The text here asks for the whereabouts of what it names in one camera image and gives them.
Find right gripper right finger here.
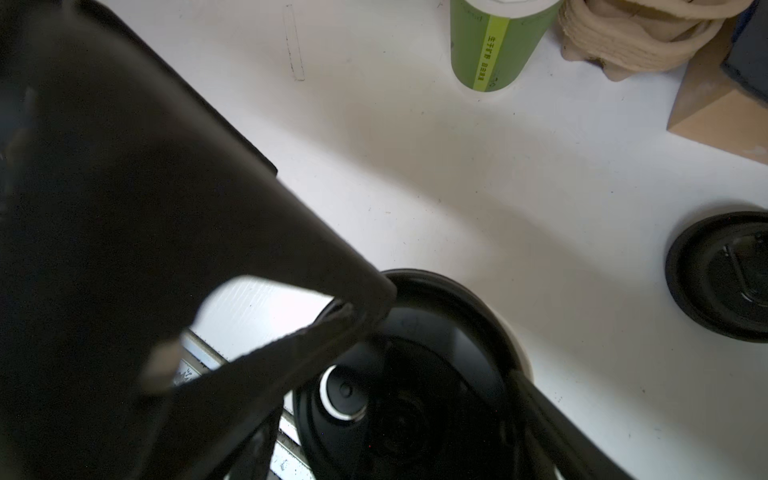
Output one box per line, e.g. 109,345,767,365
506,370,632,479

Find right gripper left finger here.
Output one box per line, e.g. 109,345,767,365
225,406,283,480

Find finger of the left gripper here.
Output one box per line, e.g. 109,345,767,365
1,1,396,479

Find black coffee lid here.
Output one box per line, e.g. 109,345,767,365
664,211,767,343
293,269,531,479

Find brown cardboard sheet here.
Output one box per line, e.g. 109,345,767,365
667,19,768,164

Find brown pulp cup carriers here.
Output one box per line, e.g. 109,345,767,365
558,0,752,82

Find stack of coloured napkins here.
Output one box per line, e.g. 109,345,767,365
721,0,767,103

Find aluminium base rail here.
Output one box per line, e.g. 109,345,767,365
163,330,318,479

